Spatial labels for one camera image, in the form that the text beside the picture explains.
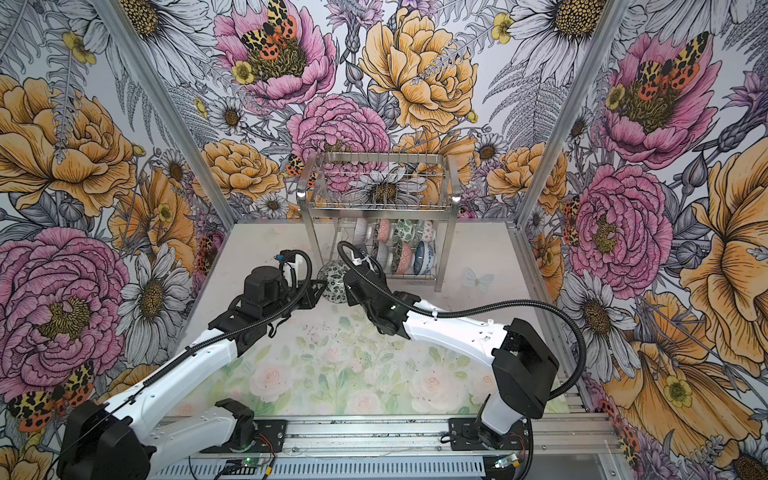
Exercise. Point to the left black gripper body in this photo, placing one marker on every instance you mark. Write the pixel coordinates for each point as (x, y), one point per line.
(288, 297)

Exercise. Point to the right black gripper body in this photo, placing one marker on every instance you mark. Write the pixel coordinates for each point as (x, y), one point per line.
(371, 311)

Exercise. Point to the dark leaf pattern bowl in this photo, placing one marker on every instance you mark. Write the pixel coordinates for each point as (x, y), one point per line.
(396, 254)

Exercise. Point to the blue floral bowl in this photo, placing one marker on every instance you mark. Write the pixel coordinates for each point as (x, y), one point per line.
(424, 258)

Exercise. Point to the green leaf pattern bowl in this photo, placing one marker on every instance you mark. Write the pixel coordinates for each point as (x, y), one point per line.
(405, 230)

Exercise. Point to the dark blue-grey bowl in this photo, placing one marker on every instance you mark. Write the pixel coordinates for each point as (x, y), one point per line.
(360, 231)

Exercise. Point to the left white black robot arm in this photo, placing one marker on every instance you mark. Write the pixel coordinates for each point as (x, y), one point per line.
(123, 438)

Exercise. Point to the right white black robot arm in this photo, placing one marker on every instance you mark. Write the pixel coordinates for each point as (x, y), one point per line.
(523, 366)

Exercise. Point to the steel two-tier dish rack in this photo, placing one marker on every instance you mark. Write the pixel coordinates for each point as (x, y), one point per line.
(343, 186)

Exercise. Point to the left green circuit board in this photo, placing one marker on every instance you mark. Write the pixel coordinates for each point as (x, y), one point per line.
(260, 468)

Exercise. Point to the green circuit board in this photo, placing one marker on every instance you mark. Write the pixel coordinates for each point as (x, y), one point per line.
(506, 463)
(260, 468)

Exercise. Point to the right green circuit board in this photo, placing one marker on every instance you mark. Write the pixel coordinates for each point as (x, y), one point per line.
(506, 463)

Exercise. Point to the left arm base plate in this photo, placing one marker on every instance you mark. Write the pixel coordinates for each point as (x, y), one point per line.
(260, 436)

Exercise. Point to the aluminium front rail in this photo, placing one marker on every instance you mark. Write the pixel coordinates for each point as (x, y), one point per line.
(348, 436)

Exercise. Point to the white vented cable duct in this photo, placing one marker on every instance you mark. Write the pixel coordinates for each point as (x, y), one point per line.
(381, 467)

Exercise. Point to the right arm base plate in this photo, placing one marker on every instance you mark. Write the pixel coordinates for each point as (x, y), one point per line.
(463, 435)

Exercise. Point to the left aluminium frame post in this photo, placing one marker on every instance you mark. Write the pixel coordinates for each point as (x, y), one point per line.
(140, 64)

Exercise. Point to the aluminium frame post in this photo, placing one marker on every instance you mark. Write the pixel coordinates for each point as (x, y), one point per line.
(140, 64)
(606, 30)

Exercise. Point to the right aluminium frame post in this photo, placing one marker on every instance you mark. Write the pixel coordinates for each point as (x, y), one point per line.
(606, 30)

